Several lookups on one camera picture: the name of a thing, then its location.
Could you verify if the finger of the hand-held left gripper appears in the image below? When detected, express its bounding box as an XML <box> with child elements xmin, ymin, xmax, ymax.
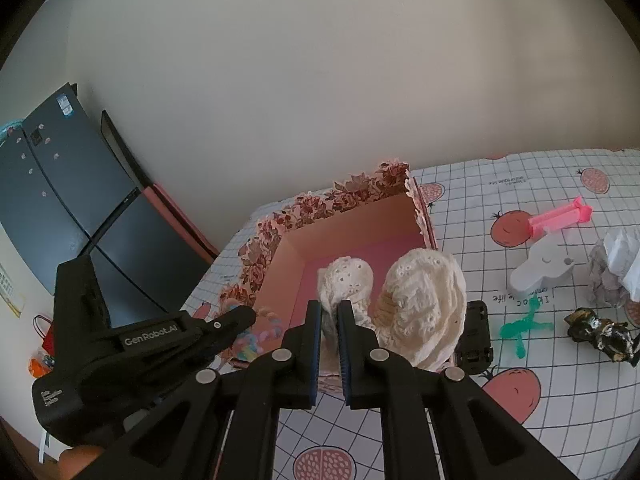
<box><xmin>187</xmin><ymin>305</ymin><xmax>257</xmax><ymax>361</ymax></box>

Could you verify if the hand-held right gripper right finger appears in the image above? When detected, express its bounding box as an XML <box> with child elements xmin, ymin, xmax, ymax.
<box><xmin>336</xmin><ymin>300</ymin><xmax>588</xmax><ymax>480</ymax></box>

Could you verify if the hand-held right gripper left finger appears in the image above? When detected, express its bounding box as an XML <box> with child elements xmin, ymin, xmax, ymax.
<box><xmin>87</xmin><ymin>300</ymin><xmax>323</xmax><ymax>480</ymax></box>

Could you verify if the pastel beaded strap toy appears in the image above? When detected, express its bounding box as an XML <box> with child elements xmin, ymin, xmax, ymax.
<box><xmin>220</xmin><ymin>300</ymin><xmax>287</xmax><ymax>366</ymax></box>

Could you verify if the floral cardboard box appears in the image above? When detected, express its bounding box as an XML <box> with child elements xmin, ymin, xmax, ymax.
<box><xmin>218</xmin><ymin>161</ymin><xmax>456</xmax><ymax>393</ymax></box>

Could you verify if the black toy figure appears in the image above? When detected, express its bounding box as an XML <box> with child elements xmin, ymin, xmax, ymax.
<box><xmin>457</xmin><ymin>300</ymin><xmax>495</xmax><ymax>375</ymax></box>

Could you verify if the white plastic dispenser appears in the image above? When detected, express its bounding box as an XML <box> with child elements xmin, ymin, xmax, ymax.
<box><xmin>510</xmin><ymin>237</ymin><xmax>581</xmax><ymax>295</ymax></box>

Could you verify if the pink sealing clip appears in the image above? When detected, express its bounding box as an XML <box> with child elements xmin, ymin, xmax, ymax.
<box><xmin>526</xmin><ymin>196</ymin><xmax>594</xmax><ymax>241</ymax></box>

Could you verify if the black and gold figure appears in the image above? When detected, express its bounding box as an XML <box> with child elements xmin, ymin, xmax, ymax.
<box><xmin>565</xmin><ymin>307</ymin><xmax>640</xmax><ymax>365</ymax></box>

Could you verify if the person's left hand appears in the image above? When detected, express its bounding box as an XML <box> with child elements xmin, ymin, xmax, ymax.
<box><xmin>59</xmin><ymin>446</ymin><xmax>107</xmax><ymax>480</ymax></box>

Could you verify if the red bag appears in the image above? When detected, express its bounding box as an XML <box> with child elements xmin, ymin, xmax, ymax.
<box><xmin>32</xmin><ymin>315</ymin><xmax>57</xmax><ymax>358</ymax></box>

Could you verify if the orange packet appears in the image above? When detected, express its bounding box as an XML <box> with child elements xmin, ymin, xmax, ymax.
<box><xmin>29</xmin><ymin>352</ymin><xmax>53</xmax><ymax>381</ymax></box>

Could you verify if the pink board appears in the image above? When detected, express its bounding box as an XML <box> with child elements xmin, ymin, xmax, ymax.
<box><xmin>142</xmin><ymin>182</ymin><xmax>221</xmax><ymax>261</ymax></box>

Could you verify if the dark grey refrigerator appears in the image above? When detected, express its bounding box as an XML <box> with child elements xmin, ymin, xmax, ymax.
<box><xmin>0</xmin><ymin>82</ymin><xmax>216</xmax><ymax>328</ymax></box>

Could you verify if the thin black panel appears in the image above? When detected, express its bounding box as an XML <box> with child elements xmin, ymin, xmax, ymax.
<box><xmin>100</xmin><ymin>110</ymin><xmax>156</xmax><ymax>191</ymax></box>

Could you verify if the wall calendar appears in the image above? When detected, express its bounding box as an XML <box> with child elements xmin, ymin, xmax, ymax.
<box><xmin>0</xmin><ymin>260</ymin><xmax>26</xmax><ymax>318</ymax></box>

